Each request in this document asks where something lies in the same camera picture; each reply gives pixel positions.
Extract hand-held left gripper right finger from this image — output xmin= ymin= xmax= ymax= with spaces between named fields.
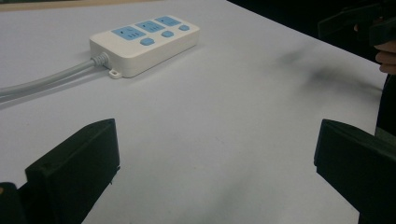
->
xmin=313 ymin=119 xmax=396 ymax=224

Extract white power strip blue sockets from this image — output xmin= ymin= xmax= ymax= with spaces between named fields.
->
xmin=89 ymin=15 xmax=201 ymax=80

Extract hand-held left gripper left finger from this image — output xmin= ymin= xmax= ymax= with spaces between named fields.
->
xmin=24 ymin=118 xmax=121 ymax=224

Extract grey power strip cable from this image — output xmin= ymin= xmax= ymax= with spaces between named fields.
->
xmin=0 ymin=51 xmax=110 ymax=105

